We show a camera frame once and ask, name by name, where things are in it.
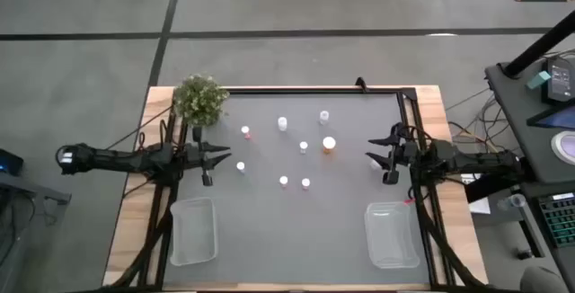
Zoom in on white paper sheet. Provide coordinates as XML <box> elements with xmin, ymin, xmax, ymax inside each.
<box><xmin>466</xmin><ymin>196</ymin><xmax>493</xmax><ymax>216</ymax></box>

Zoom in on clear plastic bin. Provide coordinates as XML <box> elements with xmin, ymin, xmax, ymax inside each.
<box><xmin>363</xmin><ymin>200</ymin><xmax>421</xmax><ymax>270</ymax></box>
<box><xmin>169</xmin><ymin>196</ymin><xmax>220</xmax><ymax>267</ymax></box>

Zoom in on grey metal stand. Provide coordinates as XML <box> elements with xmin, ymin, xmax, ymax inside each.
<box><xmin>0</xmin><ymin>171</ymin><xmax>73</xmax><ymax>293</ymax></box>

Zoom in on thin black cable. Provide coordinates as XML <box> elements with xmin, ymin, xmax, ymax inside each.
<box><xmin>105</xmin><ymin>105</ymin><xmax>175</xmax><ymax>151</ymax></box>

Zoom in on clear water bottle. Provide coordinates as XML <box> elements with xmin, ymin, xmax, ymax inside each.
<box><xmin>496</xmin><ymin>192</ymin><xmax>527</xmax><ymax>212</ymax></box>

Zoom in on floor cable bundle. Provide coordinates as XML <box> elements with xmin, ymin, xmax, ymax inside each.
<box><xmin>444</xmin><ymin>88</ymin><xmax>513</xmax><ymax>146</ymax></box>

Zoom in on potted plant white flowers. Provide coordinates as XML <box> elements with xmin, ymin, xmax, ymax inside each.
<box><xmin>172</xmin><ymin>73</ymin><xmax>231</xmax><ymax>128</ymax></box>

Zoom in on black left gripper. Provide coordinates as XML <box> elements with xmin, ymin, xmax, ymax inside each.
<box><xmin>183</xmin><ymin>125</ymin><xmax>233</xmax><ymax>188</ymax></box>

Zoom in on dark grey side desk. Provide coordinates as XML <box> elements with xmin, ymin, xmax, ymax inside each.
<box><xmin>483</xmin><ymin>48</ymin><xmax>575</xmax><ymax>293</ymax></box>

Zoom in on black device blue light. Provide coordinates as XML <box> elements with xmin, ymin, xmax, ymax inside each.
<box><xmin>0</xmin><ymin>147</ymin><xmax>24</xmax><ymax>177</ymax></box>

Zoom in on white round disc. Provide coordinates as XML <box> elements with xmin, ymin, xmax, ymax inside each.
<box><xmin>551</xmin><ymin>129</ymin><xmax>575</xmax><ymax>166</ymax></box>

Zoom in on tablet with blue screen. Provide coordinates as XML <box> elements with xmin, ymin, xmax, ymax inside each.
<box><xmin>526</xmin><ymin>103</ymin><xmax>575</xmax><ymax>130</ymax></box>

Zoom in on black pole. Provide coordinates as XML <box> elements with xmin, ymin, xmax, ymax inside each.
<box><xmin>500</xmin><ymin>9</ymin><xmax>575</xmax><ymax>78</ymax></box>

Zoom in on small teal box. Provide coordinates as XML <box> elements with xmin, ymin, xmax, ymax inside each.
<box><xmin>526</xmin><ymin>70</ymin><xmax>553</xmax><ymax>91</ymax></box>

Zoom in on grey table mat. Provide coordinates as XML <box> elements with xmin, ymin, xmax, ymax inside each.
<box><xmin>164</xmin><ymin>93</ymin><xmax>432</xmax><ymax>285</ymax></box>

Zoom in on keyboard with green keys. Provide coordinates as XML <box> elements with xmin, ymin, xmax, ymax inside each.
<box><xmin>537</xmin><ymin>191</ymin><xmax>575</xmax><ymax>249</ymax></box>

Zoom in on black power adapter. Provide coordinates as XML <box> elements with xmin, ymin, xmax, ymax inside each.
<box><xmin>541</xmin><ymin>55</ymin><xmax>574</xmax><ymax>104</ymax></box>

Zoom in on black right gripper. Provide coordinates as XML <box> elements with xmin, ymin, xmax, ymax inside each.
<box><xmin>365</xmin><ymin>122</ymin><xmax>421</xmax><ymax>186</ymax></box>

